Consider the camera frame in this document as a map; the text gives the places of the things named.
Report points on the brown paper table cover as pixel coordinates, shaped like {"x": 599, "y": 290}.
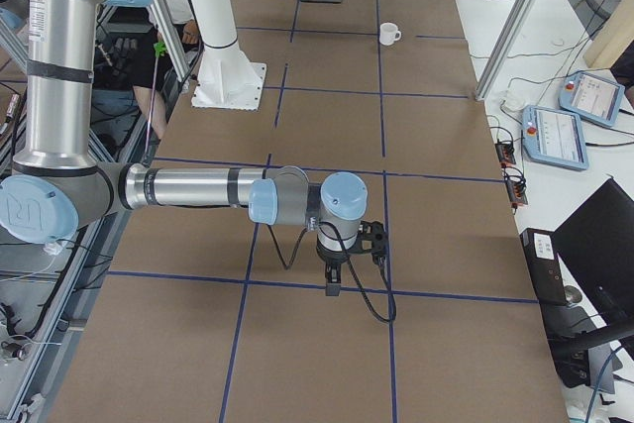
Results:
{"x": 207, "y": 317}

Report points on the near blue teach pendant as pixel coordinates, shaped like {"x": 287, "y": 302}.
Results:
{"x": 554, "y": 137}

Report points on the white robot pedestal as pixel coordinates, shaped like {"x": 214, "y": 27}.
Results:
{"x": 226, "y": 78}

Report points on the black open laptop screen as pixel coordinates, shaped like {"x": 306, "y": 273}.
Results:
{"x": 596, "y": 245}

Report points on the aluminium frame post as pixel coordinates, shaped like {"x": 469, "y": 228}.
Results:
{"x": 500, "y": 52}

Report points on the blue teach pendant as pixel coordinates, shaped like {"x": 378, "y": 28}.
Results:
{"x": 554, "y": 137}
{"x": 592, "y": 97}

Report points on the green tipped stick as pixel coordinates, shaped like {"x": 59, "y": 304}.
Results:
{"x": 160, "y": 50}

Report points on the white ceramic mug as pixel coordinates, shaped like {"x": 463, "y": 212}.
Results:
{"x": 389, "y": 34}

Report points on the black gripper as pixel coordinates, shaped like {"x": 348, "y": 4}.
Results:
{"x": 332, "y": 261}

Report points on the far blue teach pendant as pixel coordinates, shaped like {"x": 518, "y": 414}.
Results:
{"x": 592, "y": 97}

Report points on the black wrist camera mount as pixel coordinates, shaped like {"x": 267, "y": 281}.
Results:
{"x": 371, "y": 239}

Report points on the lower black orange connector box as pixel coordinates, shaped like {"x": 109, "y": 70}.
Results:
{"x": 515, "y": 182}

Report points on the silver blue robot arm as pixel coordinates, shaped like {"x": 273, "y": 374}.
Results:
{"x": 56, "y": 187}

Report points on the black computer box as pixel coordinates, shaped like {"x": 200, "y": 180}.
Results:
{"x": 578, "y": 347}

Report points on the white power adapter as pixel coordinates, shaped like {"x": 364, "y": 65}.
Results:
{"x": 512, "y": 103}

